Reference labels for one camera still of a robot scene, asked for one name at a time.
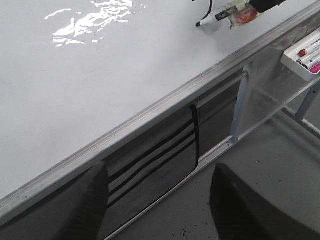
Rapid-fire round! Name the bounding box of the white plastic marker tray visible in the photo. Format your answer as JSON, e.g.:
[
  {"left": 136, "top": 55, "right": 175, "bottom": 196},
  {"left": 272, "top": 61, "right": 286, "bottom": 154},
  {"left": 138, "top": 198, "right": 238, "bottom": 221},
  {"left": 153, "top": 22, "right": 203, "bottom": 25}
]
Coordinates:
[{"left": 280, "top": 28, "right": 320, "bottom": 82}]

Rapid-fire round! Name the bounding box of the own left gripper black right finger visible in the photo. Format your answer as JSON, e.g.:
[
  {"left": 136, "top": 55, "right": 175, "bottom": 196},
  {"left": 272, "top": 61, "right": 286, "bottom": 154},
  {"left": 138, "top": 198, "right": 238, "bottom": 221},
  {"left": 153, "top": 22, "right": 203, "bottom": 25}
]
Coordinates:
[{"left": 209, "top": 163, "right": 288, "bottom": 240}]

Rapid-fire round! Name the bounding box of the black whiteboard marker with tape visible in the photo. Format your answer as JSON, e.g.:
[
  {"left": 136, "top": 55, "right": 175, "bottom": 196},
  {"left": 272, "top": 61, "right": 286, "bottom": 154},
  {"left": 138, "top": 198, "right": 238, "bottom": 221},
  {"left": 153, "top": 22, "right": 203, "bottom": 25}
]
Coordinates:
[{"left": 195, "top": 0, "right": 261, "bottom": 29}]

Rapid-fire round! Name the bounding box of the pink capped marker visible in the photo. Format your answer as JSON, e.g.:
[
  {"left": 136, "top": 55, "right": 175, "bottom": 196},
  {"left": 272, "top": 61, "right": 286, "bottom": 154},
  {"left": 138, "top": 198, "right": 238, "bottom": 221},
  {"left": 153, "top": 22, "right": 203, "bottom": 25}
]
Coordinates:
[{"left": 302, "top": 60, "right": 320, "bottom": 74}]

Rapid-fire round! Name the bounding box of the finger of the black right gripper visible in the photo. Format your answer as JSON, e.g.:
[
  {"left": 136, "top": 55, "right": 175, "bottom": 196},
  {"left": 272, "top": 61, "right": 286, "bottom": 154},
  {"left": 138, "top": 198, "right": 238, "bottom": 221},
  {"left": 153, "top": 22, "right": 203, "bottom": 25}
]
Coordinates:
[{"left": 249, "top": 0, "right": 286, "bottom": 13}]

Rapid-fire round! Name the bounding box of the white whiteboard with aluminium frame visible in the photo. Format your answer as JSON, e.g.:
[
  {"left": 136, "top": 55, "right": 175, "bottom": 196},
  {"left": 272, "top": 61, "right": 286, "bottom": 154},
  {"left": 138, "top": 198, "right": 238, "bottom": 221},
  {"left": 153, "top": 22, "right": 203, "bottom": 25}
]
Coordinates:
[{"left": 0, "top": 0, "right": 320, "bottom": 224}]

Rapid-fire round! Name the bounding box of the black capped marker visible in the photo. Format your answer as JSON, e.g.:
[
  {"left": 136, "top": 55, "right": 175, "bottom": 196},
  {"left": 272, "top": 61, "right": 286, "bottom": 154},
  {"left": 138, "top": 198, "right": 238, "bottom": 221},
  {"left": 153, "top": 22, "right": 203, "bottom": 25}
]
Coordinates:
[{"left": 296, "top": 50, "right": 320, "bottom": 65}]

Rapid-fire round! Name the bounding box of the red capped marker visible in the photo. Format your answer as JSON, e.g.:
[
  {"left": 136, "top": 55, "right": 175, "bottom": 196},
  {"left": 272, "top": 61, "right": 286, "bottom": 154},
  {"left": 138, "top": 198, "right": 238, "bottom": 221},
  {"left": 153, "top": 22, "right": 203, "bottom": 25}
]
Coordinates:
[{"left": 298, "top": 39, "right": 320, "bottom": 58}]

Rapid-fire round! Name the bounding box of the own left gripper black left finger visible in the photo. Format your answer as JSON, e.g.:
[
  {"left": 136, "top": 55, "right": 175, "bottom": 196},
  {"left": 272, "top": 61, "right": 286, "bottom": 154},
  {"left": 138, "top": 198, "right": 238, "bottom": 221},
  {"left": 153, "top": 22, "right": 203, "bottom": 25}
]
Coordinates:
[{"left": 56, "top": 161, "right": 110, "bottom": 240}]

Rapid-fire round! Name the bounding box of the grey fabric pocket organizer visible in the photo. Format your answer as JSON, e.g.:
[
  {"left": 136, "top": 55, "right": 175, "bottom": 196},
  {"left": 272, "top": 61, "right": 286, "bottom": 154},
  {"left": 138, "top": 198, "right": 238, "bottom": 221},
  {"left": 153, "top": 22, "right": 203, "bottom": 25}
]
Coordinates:
[{"left": 97, "top": 105, "right": 200, "bottom": 240}]

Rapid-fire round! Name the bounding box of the grey metal stand frame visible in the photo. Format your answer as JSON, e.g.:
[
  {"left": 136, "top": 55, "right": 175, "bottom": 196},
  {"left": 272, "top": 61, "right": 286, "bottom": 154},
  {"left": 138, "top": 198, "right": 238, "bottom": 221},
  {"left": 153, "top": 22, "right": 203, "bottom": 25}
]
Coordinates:
[{"left": 103, "top": 62, "right": 320, "bottom": 240}]

